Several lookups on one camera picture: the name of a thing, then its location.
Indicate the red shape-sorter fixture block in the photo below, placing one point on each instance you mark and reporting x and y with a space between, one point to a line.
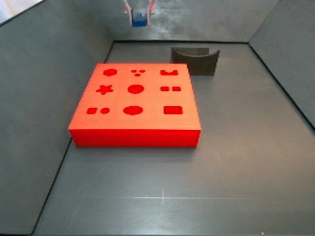
136 105

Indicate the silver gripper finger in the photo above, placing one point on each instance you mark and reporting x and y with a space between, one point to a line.
128 11
149 9

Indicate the blue square-circle peg object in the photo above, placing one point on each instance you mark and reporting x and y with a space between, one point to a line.
139 18

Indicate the black curved regrasp stand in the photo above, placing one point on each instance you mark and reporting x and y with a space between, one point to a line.
199 59

